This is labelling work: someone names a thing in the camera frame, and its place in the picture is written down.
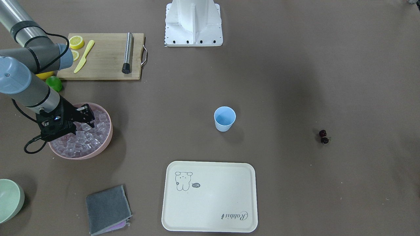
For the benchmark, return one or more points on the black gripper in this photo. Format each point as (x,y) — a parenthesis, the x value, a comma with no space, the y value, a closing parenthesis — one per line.
(68,110)

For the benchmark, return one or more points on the light blue plastic cup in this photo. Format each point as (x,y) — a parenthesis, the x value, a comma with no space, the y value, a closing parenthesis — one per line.
(224,118)

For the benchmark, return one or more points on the dark cherry pair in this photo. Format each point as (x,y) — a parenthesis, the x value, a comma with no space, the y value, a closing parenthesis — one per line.
(323,137)

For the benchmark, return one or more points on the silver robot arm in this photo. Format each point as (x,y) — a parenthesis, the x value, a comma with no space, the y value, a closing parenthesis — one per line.
(20,67)

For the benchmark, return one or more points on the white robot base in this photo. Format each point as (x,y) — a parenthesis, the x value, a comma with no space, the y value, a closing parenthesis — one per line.
(193,23)

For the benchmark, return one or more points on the pink ice bowl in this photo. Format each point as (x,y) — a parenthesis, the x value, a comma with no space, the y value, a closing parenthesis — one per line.
(95,141)

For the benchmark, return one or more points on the green lime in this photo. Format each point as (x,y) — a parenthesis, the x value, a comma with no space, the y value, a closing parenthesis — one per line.
(54,83)

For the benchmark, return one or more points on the yellow lemon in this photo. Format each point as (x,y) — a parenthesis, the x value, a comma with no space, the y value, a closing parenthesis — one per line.
(45,75)

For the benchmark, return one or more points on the yellow plastic knife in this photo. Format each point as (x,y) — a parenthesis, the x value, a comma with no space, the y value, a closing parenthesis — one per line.
(83,59)

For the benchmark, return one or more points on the wooden cutting board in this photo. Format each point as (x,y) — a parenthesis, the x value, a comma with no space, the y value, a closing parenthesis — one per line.
(106,58)

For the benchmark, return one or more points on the lemon slice lower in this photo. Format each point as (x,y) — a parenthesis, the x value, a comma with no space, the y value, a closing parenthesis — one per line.
(75,55)

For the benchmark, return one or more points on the lemon slice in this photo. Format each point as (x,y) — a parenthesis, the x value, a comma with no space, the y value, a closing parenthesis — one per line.
(75,55)
(76,42)

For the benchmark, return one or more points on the steel muddler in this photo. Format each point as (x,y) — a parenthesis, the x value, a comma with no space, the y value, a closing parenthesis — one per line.
(127,62)

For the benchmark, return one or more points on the lemon slice upper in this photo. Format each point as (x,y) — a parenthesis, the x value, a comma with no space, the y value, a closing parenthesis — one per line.
(76,42)

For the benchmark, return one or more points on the grey folded cloth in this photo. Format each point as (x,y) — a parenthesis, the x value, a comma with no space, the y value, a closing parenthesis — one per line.
(108,210)

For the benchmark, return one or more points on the mint green bowl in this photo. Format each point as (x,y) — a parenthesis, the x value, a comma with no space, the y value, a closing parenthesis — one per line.
(11,199)

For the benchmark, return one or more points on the cream rabbit tray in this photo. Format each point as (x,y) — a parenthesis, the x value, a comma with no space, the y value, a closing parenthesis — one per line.
(210,197)

